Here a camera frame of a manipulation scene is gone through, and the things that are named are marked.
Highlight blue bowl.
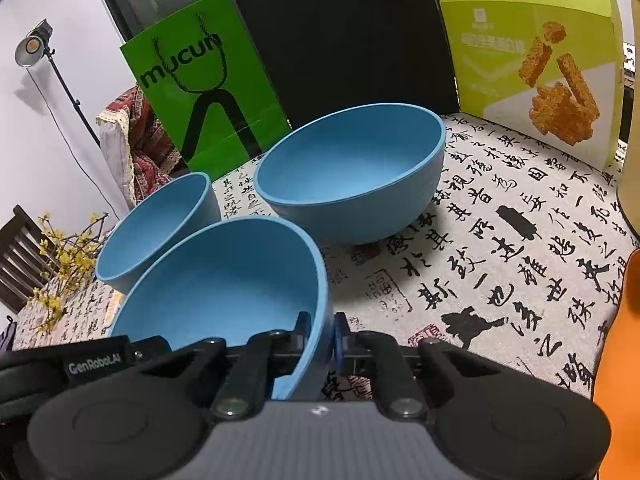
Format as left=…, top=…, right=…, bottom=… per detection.
left=110, top=217, right=333, bottom=401
left=254, top=103, right=446, bottom=246
left=95, top=172, right=222, bottom=295

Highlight red patterned blanket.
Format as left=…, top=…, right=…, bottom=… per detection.
left=96, top=85, right=191, bottom=206

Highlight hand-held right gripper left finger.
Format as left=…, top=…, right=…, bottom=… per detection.
left=150, top=311, right=313, bottom=418

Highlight studio light on stand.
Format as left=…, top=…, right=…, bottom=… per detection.
left=14, top=19, right=101, bottom=148

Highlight yellow-green snack box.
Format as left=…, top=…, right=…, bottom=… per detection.
left=440, top=0, right=626, bottom=171

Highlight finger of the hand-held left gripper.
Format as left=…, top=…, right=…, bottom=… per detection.
left=130, top=336, right=173, bottom=367

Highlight green paper bag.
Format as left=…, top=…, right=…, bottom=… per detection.
left=119, top=0, right=290, bottom=181

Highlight orange plastic scoop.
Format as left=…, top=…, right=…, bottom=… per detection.
left=592, top=247, right=640, bottom=480

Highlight grey quilted cushion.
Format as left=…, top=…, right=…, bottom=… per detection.
left=96, top=110, right=136, bottom=201

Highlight calligraphy print tablecloth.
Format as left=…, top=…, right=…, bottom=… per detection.
left=0, top=110, right=640, bottom=411

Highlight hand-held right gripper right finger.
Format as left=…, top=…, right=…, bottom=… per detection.
left=332, top=311, right=493, bottom=421

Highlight yellow flower branches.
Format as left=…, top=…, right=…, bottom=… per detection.
left=25, top=212, right=123, bottom=333

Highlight dark wooden chair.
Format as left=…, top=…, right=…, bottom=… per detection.
left=0, top=205, right=56, bottom=313

